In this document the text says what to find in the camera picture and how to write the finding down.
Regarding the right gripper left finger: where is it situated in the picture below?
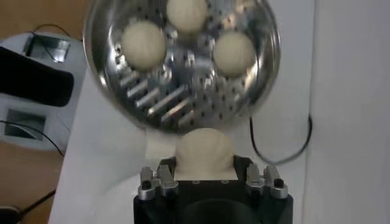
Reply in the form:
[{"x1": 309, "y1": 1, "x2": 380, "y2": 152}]
[{"x1": 137, "y1": 156, "x2": 180, "y2": 201}]

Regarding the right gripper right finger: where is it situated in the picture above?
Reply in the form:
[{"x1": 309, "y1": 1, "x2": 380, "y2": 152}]
[{"x1": 233, "y1": 155, "x2": 289, "y2": 200}]

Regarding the white steamed baozi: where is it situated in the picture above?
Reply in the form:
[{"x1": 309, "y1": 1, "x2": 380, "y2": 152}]
[
  {"x1": 174, "y1": 127, "x2": 238, "y2": 181},
  {"x1": 166, "y1": 0, "x2": 208, "y2": 33},
  {"x1": 121, "y1": 20, "x2": 167, "y2": 72},
  {"x1": 212, "y1": 30, "x2": 257, "y2": 77}
]

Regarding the grey white robot base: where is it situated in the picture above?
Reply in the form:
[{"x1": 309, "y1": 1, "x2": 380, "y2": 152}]
[{"x1": 0, "y1": 30, "x2": 89, "y2": 153}]

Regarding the stainless steel steamer basket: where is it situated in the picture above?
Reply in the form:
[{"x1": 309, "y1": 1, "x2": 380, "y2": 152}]
[{"x1": 82, "y1": 0, "x2": 282, "y2": 135}]

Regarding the black robot torso column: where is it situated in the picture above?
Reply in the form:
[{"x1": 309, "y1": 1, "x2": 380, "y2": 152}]
[{"x1": 0, "y1": 46, "x2": 75, "y2": 108}]

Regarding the black cooker power cable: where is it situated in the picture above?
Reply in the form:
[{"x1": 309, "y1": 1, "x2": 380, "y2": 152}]
[{"x1": 249, "y1": 114, "x2": 314, "y2": 166}]

